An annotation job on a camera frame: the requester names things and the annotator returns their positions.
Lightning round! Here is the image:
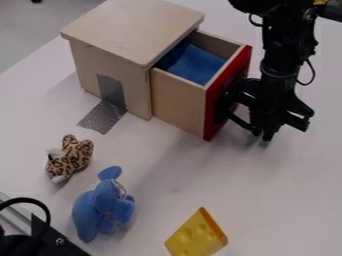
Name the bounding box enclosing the black metal stand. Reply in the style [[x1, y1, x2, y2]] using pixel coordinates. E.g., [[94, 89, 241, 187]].
[[0, 196, 93, 256]]

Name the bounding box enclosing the drawer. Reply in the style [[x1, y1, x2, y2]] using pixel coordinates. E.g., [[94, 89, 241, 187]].
[[148, 29, 254, 142]]

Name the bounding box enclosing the grey tape strip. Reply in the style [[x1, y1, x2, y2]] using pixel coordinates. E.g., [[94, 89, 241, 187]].
[[76, 73, 129, 136]]

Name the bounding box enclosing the yellow toy cheese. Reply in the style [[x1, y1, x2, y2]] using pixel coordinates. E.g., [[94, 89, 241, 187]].
[[162, 206, 230, 256]]

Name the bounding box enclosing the cabinet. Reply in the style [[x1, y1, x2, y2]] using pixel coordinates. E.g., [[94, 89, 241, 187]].
[[58, 0, 206, 122]]

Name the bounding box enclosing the blue plush elephant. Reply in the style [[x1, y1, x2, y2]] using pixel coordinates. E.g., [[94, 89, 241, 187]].
[[70, 165, 138, 243]]

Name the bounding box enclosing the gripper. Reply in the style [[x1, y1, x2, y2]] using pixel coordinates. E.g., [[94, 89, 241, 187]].
[[225, 75, 317, 143]]

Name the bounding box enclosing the leopard plush animal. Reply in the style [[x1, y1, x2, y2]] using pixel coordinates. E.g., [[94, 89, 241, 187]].
[[44, 133, 95, 184]]

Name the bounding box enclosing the blue cloth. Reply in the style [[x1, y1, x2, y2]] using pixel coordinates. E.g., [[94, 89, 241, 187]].
[[154, 41, 229, 87]]

